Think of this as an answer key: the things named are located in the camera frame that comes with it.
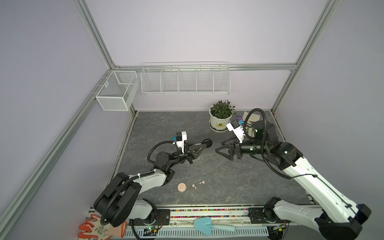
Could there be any teal garden trowel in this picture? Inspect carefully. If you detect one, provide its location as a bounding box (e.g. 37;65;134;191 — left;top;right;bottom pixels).
194;217;236;235

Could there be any long white wire basket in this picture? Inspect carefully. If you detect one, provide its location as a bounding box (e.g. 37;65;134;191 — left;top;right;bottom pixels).
141;62;232;95

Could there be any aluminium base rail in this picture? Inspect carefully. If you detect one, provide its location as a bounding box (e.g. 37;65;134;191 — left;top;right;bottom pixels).
86;204;337;226

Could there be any white mesh box basket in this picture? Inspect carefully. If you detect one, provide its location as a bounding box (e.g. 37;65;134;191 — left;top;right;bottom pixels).
96;71;140;112

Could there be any orange white work glove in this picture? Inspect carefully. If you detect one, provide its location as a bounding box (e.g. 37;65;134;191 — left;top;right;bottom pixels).
78;214;127;240

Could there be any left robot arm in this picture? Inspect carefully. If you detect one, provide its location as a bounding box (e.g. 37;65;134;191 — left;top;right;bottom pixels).
93;139;213;227

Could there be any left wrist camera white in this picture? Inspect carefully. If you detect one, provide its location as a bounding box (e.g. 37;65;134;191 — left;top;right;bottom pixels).
172;131;188;153

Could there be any white plant saucer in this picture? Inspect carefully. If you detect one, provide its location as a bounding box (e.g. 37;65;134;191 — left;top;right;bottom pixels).
209;119;230;133

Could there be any black earbud charging case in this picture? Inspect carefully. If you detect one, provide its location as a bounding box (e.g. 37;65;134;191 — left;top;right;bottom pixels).
202;139;213;148

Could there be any potted green plant white pot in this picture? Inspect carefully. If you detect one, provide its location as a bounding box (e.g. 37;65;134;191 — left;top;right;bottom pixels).
209;100;235;132

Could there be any pink earbud charging case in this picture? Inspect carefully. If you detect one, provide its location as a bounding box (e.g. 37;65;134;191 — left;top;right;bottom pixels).
177;183;187;193

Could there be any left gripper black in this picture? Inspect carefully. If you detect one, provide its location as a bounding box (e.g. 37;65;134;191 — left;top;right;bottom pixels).
167;142;206;169

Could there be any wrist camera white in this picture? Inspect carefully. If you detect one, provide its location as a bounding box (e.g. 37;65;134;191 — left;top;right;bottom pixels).
226;120;245;144
172;131;188;153

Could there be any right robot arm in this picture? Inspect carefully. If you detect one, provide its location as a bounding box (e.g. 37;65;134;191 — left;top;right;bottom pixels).
216;109;372;240

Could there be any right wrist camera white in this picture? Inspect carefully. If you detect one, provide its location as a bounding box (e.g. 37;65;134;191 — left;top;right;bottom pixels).
226;120;245;144

